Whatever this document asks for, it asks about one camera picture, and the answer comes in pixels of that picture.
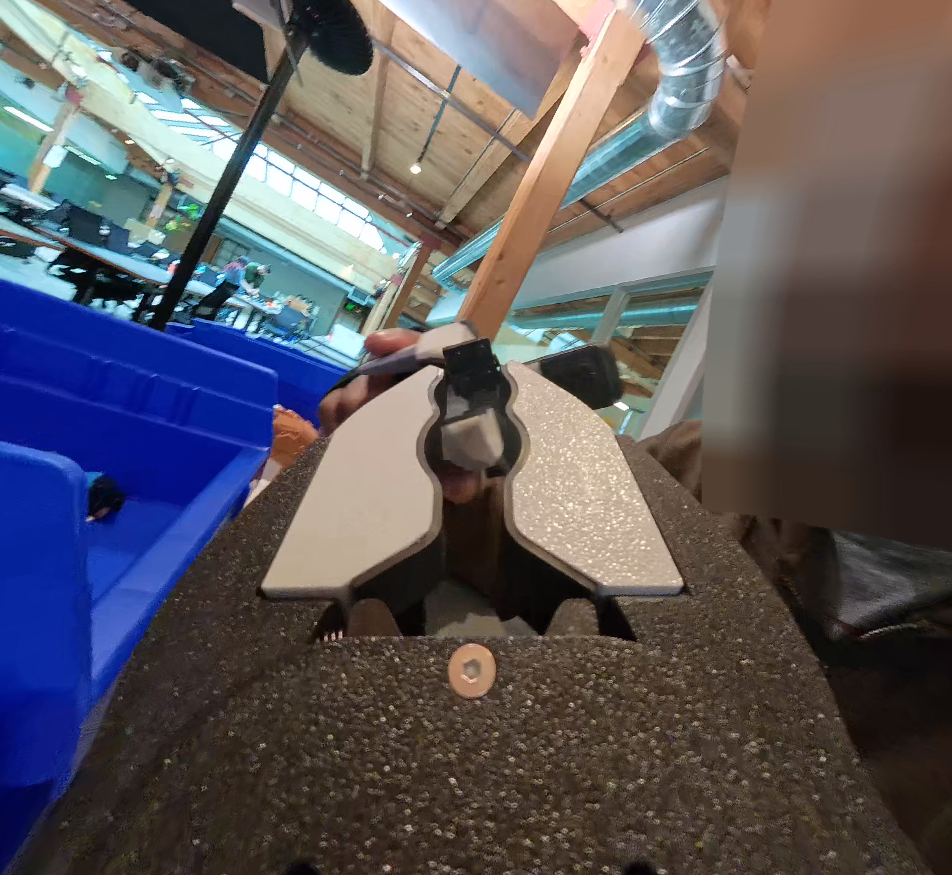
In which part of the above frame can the person's right forearm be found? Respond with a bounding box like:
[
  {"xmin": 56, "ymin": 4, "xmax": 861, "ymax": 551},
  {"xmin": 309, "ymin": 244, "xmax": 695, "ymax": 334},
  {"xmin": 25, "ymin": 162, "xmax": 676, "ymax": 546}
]
[{"xmin": 638, "ymin": 420, "xmax": 706, "ymax": 511}]

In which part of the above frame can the black stand pole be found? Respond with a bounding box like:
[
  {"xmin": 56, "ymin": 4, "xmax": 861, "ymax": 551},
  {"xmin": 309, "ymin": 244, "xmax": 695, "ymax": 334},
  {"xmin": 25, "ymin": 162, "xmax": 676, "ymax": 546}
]
[{"xmin": 147, "ymin": 27, "xmax": 309, "ymax": 331}]

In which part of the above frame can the brown brick-built toy animal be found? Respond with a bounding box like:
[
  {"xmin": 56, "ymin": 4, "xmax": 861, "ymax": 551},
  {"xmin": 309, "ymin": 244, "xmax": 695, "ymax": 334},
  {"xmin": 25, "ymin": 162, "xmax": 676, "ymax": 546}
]
[{"xmin": 270, "ymin": 405, "xmax": 322, "ymax": 472}]

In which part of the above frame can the stack of nested blue bins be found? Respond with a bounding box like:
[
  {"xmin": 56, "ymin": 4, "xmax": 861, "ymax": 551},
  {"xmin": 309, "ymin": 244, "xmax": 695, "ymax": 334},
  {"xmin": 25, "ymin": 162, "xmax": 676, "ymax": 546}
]
[{"xmin": 167, "ymin": 317, "xmax": 352, "ymax": 431}]

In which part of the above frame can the blue plastic bin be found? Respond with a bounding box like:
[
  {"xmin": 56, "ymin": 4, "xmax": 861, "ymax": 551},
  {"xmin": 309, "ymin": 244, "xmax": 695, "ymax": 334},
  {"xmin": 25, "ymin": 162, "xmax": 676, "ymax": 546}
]
[{"xmin": 0, "ymin": 278, "xmax": 281, "ymax": 850}]

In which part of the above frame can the wooden support post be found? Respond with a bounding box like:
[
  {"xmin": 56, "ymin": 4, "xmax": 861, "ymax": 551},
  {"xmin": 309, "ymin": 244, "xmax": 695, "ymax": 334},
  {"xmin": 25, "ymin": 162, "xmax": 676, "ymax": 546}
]
[{"xmin": 455, "ymin": 3, "xmax": 647, "ymax": 342}]

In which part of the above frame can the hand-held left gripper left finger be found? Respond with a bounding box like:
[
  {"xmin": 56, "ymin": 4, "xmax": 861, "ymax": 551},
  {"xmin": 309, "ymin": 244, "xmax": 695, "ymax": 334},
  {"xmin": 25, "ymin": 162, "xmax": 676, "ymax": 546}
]
[{"xmin": 262, "ymin": 367, "xmax": 449, "ymax": 598}]

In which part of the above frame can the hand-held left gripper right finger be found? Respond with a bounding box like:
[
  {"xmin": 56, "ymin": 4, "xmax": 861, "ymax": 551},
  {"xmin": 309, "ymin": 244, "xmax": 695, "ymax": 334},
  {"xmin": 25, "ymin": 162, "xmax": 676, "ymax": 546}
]
[{"xmin": 506, "ymin": 360, "xmax": 685, "ymax": 598}]

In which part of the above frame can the person's brown jacket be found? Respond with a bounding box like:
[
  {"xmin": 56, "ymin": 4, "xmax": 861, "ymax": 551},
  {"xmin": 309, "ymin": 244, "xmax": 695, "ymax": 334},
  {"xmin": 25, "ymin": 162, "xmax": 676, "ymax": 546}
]
[{"xmin": 732, "ymin": 510, "xmax": 952, "ymax": 869}]

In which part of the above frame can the black round light diffuser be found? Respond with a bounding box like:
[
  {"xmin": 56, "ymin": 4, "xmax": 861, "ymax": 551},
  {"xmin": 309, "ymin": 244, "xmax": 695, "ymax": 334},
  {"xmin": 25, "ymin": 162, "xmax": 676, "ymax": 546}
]
[{"xmin": 277, "ymin": 0, "xmax": 374, "ymax": 77}]

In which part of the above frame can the black toy brick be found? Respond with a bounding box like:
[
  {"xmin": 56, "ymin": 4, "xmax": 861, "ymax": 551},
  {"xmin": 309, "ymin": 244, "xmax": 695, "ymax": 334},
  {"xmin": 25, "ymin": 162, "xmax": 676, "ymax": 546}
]
[{"xmin": 443, "ymin": 341, "xmax": 500, "ymax": 403}]

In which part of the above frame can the silver ventilation duct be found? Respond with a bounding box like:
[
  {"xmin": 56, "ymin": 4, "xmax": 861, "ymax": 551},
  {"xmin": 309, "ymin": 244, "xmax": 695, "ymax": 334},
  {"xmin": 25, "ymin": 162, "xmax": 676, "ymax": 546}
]
[{"xmin": 433, "ymin": 0, "xmax": 731, "ymax": 290}]

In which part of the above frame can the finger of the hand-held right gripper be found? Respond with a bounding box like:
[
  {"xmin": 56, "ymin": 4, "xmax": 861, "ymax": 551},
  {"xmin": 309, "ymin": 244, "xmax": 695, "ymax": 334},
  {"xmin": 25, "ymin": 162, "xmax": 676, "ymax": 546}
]
[{"xmin": 414, "ymin": 321, "xmax": 478, "ymax": 370}]

